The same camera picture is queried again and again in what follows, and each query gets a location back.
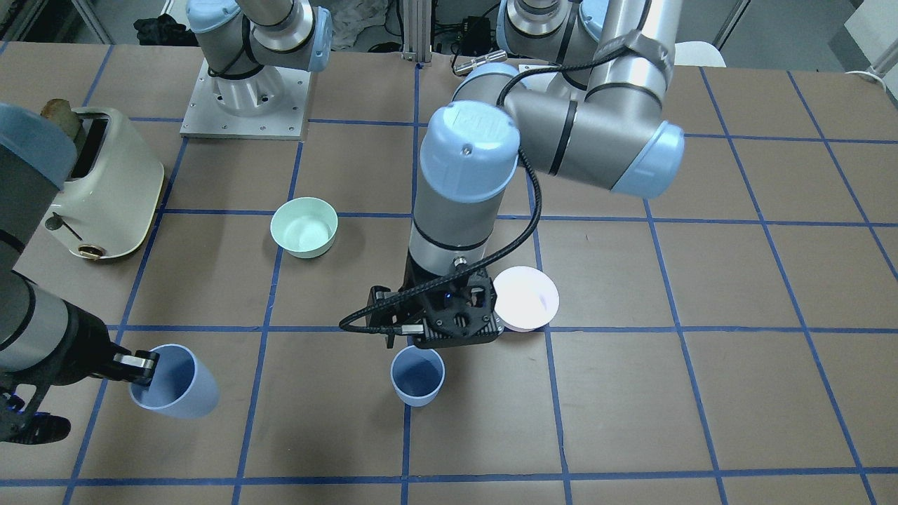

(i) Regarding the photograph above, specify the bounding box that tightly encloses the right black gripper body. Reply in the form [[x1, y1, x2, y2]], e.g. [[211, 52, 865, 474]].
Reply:
[[28, 308, 124, 386]]

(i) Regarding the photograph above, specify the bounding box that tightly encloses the blue cup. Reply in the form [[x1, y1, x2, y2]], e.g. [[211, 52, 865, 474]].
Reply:
[[390, 345, 446, 408], [129, 343, 220, 419]]

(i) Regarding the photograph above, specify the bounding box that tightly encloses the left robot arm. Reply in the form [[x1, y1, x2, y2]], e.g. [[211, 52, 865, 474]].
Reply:
[[340, 1, 685, 349]]

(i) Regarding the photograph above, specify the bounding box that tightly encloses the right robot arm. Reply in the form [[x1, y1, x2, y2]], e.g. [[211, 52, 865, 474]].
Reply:
[[1, 1, 334, 396]]

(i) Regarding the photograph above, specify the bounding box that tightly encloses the pink bowl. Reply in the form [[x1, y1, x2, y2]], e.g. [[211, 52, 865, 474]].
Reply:
[[492, 266, 559, 332]]

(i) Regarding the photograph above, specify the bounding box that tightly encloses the green bowl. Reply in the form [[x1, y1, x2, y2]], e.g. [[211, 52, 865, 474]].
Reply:
[[269, 197, 339, 259]]

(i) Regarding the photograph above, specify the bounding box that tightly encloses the cream toaster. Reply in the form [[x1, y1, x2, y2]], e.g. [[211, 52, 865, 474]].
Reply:
[[44, 107, 166, 261]]

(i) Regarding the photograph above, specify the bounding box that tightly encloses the bread slice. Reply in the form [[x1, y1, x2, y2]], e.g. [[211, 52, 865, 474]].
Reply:
[[39, 98, 86, 141]]

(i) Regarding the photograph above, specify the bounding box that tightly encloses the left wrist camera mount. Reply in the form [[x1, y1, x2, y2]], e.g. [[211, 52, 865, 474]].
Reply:
[[410, 274, 500, 349]]

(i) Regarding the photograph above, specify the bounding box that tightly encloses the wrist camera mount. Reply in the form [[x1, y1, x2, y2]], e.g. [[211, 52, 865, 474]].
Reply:
[[1, 390, 72, 445], [410, 274, 500, 349]]

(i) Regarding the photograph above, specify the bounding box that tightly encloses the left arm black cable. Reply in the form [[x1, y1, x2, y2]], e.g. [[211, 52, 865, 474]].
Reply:
[[339, 42, 636, 336]]

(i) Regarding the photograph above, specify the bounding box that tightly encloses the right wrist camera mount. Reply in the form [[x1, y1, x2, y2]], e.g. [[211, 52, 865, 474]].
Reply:
[[1, 390, 72, 445]]

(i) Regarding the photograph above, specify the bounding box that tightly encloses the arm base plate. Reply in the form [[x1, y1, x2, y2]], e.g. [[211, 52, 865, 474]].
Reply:
[[180, 62, 312, 140]]

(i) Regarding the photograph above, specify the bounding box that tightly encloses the aluminium frame post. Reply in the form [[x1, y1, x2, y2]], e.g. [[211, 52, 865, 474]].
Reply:
[[400, 0, 433, 66]]

